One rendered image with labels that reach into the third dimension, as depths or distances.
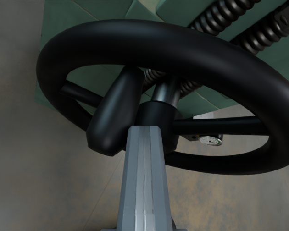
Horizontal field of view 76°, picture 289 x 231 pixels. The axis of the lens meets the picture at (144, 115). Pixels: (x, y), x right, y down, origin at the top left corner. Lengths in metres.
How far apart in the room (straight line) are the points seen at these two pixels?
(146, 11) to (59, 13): 0.25
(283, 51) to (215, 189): 1.43
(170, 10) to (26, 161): 0.90
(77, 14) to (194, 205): 1.31
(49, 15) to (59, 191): 0.78
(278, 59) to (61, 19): 0.37
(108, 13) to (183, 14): 0.19
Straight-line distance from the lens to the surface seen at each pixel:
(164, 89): 0.24
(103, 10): 0.37
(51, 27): 0.48
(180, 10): 0.20
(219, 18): 0.18
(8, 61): 1.10
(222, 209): 1.68
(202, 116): 0.60
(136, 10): 0.22
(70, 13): 0.42
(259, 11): 0.20
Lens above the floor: 1.00
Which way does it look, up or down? 56 degrees down
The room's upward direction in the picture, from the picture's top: 68 degrees clockwise
